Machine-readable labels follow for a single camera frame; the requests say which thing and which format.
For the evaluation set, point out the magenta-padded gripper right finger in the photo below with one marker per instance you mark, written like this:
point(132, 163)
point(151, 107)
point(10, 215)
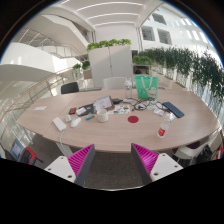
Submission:
point(146, 159)

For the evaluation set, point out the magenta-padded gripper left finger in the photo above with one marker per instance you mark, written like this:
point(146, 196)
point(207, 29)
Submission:
point(79, 160)

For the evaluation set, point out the clear red-label water bottle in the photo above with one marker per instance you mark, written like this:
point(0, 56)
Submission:
point(162, 131)

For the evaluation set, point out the white computer mouse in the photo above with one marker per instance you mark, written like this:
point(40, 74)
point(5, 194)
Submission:
point(75, 122)

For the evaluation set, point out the white power strip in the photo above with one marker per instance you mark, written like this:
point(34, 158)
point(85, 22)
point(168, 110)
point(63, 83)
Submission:
point(59, 124)

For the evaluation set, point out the flat round red coaster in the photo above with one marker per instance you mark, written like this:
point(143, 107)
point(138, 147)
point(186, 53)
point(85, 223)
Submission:
point(133, 119)

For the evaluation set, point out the small grey oval device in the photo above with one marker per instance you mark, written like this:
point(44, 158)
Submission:
point(68, 118)

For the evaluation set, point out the small blue marker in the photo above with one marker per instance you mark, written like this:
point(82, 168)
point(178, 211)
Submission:
point(90, 117)

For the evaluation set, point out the white chair with purple cushion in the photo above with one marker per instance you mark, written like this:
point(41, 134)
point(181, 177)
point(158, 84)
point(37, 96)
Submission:
point(193, 148)

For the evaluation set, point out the flat white packet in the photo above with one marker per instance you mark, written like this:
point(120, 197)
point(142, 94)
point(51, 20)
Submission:
point(159, 112)

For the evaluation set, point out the shiny white wrapper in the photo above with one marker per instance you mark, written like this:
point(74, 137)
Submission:
point(172, 116)

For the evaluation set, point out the white grid-pattern mug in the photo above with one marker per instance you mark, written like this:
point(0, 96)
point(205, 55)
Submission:
point(102, 116)

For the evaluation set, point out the red chair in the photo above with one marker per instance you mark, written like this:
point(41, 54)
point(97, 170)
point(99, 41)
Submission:
point(29, 156)

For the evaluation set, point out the small red-black device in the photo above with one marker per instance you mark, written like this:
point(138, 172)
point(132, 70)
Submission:
point(72, 110)

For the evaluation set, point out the black wallet with white card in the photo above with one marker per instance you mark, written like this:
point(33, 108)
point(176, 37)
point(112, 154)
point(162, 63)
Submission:
point(87, 108)

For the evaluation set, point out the colourful sticker sheet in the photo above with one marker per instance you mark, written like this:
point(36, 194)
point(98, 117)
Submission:
point(120, 109)

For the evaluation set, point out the white adapter block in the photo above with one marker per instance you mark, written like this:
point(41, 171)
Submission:
point(127, 100)

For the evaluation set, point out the brown notebook with white paper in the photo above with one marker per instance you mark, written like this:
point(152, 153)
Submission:
point(103, 103)

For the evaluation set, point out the black charger block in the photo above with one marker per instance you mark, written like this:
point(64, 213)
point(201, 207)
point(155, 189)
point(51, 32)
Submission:
point(117, 101)

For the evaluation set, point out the small white paper sheet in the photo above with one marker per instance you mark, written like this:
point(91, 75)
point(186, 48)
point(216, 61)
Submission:
point(40, 108)

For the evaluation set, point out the clear white-cap sports bottle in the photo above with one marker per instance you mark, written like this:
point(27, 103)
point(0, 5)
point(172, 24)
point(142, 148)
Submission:
point(128, 90)

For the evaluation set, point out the green cat-print tote bag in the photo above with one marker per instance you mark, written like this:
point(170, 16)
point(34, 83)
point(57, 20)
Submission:
point(142, 87)

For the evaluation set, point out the black chair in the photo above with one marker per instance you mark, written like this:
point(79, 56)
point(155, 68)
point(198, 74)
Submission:
point(69, 87)

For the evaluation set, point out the glass railing with wooden handrail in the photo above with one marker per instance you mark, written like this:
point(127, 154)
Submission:
point(36, 86)

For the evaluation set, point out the slim planter with green plant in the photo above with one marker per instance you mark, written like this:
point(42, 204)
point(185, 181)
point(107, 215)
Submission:
point(77, 70)

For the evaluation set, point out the brown planter with green plant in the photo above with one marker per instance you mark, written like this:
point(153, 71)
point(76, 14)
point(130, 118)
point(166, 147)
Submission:
point(87, 68)

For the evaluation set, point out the white cabinet topped with plants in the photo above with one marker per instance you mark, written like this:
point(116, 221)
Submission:
point(110, 66)

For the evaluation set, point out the row of green hedge plants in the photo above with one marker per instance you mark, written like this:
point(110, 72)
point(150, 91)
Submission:
point(186, 65)

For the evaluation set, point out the ceiling strip lights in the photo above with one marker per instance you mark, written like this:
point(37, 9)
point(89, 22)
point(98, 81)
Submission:
point(110, 15)

